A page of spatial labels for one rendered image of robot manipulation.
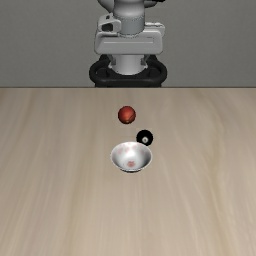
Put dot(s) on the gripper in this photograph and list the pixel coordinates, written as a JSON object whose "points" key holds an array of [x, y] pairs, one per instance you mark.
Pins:
{"points": [[128, 43]]}

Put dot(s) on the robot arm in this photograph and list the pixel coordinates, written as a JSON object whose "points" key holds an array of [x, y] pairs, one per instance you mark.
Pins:
{"points": [[128, 11]]}

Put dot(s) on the red onion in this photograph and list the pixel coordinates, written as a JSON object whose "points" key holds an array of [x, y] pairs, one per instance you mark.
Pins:
{"points": [[126, 114]]}

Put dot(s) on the white bowl with red pattern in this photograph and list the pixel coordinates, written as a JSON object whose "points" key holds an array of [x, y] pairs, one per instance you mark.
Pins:
{"points": [[131, 156]]}

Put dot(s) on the black ball with white spot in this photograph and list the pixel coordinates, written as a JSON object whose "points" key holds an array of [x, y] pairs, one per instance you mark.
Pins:
{"points": [[142, 135]]}

